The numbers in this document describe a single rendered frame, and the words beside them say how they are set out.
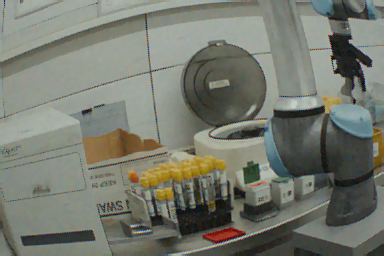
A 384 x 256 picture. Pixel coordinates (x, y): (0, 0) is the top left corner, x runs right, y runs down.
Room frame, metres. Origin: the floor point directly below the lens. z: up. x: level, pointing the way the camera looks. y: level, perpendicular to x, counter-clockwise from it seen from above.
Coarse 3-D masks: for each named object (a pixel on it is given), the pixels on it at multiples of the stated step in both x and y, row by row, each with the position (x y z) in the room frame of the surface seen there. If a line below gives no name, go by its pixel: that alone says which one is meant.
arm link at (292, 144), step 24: (264, 0) 1.58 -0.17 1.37; (288, 0) 1.57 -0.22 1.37; (288, 24) 1.56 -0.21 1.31; (288, 48) 1.56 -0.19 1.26; (288, 72) 1.56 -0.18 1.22; (312, 72) 1.58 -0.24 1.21; (288, 96) 1.56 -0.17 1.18; (312, 96) 1.56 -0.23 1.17; (288, 120) 1.55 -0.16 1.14; (312, 120) 1.54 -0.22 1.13; (264, 144) 1.58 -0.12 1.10; (288, 144) 1.55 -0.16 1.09; (312, 144) 1.52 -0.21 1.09; (288, 168) 1.55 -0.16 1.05; (312, 168) 1.53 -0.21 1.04
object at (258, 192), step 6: (246, 186) 1.86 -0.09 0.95; (252, 186) 1.84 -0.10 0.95; (258, 186) 1.84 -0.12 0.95; (264, 186) 1.84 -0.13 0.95; (270, 186) 1.84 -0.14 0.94; (246, 192) 1.86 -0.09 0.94; (252, 192) 1.83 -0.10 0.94; (258, 192) 1.83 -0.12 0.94; (264, 192) 1.83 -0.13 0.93; (270, 192) 1.84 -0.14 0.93; (246, 198) 1.86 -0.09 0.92; (252, 198) 1.84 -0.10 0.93; (258, 198) 1.83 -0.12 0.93; (264, 198) 1.83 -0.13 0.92; (270, 198) 1.84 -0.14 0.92; (252, 204) 1.84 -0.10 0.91
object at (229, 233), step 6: (228, 228) 1.78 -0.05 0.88; (234, 228) 1.77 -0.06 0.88; (204, 234) 1.76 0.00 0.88; (210, 234) 1.76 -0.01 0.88; (216, 234) 1.76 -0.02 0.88; (222, 234) 1.75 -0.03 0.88; (228, 234) 1.74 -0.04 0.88; (234, 234) 1.73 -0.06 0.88; (240, 234) 1.72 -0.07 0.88; (210, 240) 1.72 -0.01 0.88; (216, 240) 1.70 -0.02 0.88; (222, 240) 1.70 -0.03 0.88
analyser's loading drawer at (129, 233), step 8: (128, 224) 1.68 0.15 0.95; (144, 224) 1.72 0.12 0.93; (168, 224) 1.74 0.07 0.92; (176, 224) 1.71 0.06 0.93; (112, 232) 1.72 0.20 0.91; (120, 232) 1.72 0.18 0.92; (128, 232) 1.69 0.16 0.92; (136, 232) 1.68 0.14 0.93; (144, 232) 1.69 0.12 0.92; (152, 232) 1.69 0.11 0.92; (160, 232) 1.71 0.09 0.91; (168, 232) 1.70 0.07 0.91; (176, 232) 1.71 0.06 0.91; (112, 240) 1.65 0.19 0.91; (120, 240) 1.66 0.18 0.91; (128, 240) 1.66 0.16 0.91; (136, 240) 1.68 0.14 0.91; (144, 240) 1.68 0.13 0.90
